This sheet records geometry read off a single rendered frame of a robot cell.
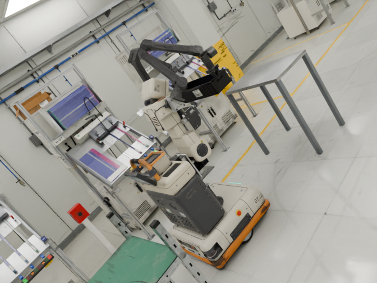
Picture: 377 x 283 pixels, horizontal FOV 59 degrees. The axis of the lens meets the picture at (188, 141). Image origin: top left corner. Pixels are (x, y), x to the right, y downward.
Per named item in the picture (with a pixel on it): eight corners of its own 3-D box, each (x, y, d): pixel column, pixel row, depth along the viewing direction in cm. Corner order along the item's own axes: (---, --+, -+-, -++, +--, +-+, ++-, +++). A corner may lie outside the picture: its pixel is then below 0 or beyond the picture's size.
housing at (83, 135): (113, 122, 398) (110, 113, 388) (82, 147, 374) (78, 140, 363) (108, 119, 402) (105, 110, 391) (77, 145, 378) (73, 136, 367)
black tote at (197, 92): (181, 104, 297) (173, 94, 293) (193, 92, 304) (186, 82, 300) (218, 94, 247) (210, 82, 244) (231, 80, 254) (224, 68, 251)
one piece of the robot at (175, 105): (176, 112, 234) (168, 97, 231) (173, 112, 238) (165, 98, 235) (187, 105, 238) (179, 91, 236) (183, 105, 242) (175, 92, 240)
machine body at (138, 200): (178, 189, 413) (148, 151, 395) (140, 232, 378) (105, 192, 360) (153, 188, 466) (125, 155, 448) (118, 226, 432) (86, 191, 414)
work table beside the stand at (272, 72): (321, 154, 291) (276, 78, 268) (265, 155, 352) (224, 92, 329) (345, 122, 309) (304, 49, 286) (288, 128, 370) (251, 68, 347)
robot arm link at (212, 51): (194, 53, 248) (195, 48, 239) (206, 44, 250) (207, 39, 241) (205, 65, 247) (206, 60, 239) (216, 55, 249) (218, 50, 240)
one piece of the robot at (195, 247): (203, 255, 242) (197, 247, 239) (176, 242, 278) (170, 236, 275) (206, 252, 243) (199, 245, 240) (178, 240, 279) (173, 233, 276)
